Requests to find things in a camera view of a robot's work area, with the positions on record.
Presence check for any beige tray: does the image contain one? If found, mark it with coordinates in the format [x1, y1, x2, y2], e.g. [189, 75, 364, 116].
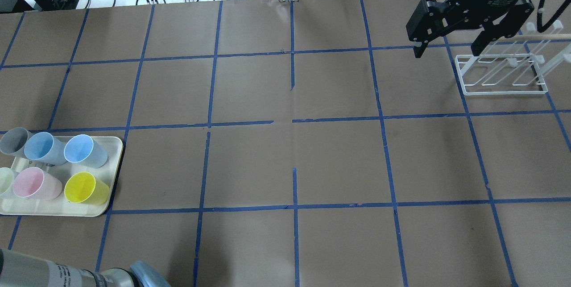
[0, 136, 124, 216]

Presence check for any pink cup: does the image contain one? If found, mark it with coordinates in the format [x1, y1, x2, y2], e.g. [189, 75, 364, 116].
[12, 167, 63, 201]

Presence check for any grey ikea cup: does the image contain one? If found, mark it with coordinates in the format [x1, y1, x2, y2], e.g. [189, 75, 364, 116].
[0, 127, 33, 158]

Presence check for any cream white cup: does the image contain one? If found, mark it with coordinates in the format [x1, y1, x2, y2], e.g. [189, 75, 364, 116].
[0, 167, 19, 200]

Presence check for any blue cup middle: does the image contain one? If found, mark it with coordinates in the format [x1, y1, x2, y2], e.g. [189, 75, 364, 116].
[24, 132, 67, 166]

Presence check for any white wire cup rack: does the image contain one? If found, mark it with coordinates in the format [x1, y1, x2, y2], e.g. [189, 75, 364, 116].
[454, 19, 570, 96]

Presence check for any blue cup near yellow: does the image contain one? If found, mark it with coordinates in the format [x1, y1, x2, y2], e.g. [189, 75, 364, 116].
[63, 134, 108, 168]

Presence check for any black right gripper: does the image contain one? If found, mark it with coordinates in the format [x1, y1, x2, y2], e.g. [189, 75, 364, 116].
[406, 0, 534, 58]

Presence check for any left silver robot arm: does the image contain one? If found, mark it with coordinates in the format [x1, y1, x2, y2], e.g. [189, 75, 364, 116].
[0, 249, 170, 287]

